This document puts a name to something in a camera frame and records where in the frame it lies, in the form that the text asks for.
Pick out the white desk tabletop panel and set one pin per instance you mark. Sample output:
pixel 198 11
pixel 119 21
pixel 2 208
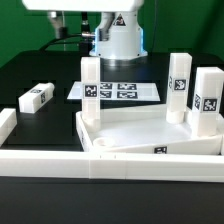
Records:
pixel 144 129

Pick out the white U-shaped obstacle fence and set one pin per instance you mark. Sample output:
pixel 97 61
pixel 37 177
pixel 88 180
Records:
pixel 104 165

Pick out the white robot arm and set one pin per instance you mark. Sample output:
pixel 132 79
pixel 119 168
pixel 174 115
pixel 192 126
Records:
pixel 118 37

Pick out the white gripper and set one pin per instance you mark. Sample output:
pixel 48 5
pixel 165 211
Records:
pixel 108 7

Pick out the white marker sheet with tags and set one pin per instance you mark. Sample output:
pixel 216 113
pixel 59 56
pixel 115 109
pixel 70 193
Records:
pixel 120 91

